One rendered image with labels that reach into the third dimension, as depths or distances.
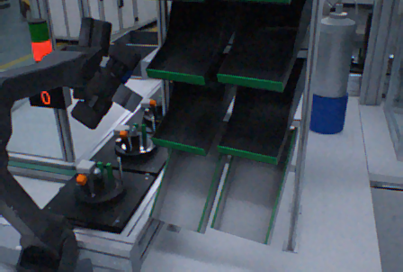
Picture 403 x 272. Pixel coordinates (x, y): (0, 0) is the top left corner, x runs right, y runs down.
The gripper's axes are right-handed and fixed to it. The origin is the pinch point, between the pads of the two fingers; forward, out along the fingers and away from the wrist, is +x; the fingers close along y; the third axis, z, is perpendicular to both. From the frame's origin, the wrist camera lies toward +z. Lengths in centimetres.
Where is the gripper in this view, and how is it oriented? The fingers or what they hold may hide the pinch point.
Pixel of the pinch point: (112, 88)
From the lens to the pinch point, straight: 92.9
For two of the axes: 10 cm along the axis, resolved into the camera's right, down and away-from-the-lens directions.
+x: 1.1, 0.5, 9.9
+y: -5.4, 8.4, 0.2
